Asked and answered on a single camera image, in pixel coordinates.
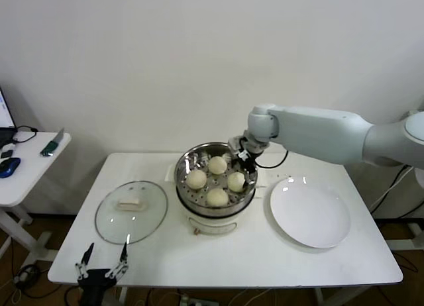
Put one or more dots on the black laptop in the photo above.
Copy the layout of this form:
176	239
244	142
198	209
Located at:
5	135

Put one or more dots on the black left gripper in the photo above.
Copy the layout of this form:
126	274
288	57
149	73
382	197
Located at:
96	279

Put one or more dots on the blue computer mouse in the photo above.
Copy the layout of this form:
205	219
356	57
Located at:
9	167

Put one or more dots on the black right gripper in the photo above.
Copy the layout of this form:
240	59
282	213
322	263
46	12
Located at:
248	163

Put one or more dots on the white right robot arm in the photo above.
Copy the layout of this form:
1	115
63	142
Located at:
314	130

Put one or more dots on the white electric cooker base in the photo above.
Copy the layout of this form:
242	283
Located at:
215	224

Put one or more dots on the black floor power adapter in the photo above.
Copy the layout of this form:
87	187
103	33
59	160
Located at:
26	274

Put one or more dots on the white side table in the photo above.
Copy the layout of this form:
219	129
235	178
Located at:
33	173

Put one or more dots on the white floor power strip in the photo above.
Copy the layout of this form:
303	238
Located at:
195	301

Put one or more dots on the small black dongle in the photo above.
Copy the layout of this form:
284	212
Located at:
7	152

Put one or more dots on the white steamed baozi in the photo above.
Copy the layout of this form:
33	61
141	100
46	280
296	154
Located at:
236	183
196	180
217	197
217	165

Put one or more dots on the white round plate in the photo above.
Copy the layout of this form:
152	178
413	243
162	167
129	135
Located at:
309	213

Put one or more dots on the stainless steel steamer basket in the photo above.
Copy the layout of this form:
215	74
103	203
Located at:
185	163

